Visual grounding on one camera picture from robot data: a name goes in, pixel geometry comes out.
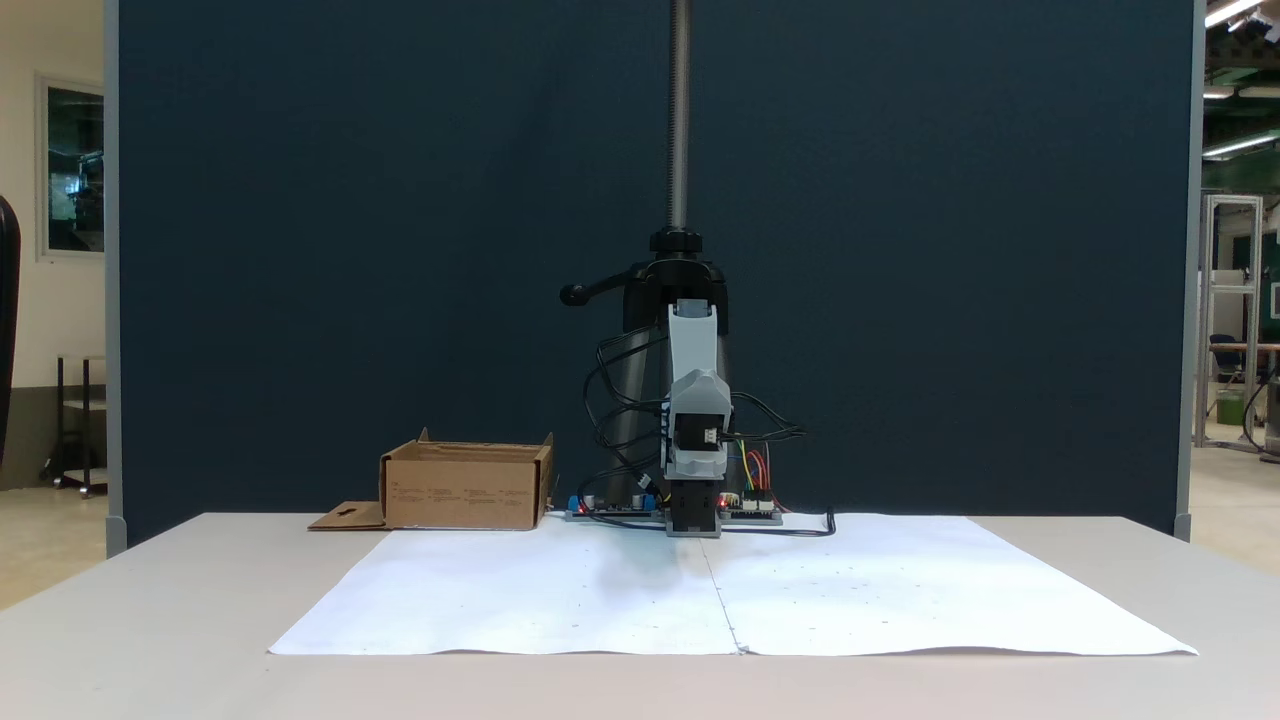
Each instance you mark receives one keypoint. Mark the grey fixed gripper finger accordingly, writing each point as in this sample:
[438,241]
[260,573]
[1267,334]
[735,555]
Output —
[695,464]

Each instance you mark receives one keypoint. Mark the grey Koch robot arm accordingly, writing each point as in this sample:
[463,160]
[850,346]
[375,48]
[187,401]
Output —
[693,335]

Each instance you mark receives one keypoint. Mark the blue circuit board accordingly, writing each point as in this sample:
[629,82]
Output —
[610,508]

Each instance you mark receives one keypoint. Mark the white paper sheet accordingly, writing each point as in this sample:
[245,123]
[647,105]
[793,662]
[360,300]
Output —
[520,590]
[950,600]

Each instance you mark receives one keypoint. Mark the brown cardboard box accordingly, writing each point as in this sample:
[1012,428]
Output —
[460,490]

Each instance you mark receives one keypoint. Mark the black tripod with metal pole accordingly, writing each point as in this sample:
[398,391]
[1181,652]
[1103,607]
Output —
[678,120]

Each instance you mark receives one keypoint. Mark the dark blue partition panel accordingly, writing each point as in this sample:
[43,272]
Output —
[350,250]

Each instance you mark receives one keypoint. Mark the black shelf cart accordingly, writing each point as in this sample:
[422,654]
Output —
[75,420]

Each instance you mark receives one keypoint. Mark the black chair back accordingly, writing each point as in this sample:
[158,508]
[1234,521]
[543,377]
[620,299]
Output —
[7,320]

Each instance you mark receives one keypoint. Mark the aluminium profile frame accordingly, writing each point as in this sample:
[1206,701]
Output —
[1232,300]

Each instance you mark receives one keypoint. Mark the framed wall window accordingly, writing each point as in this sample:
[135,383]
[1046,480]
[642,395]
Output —
[72,168]

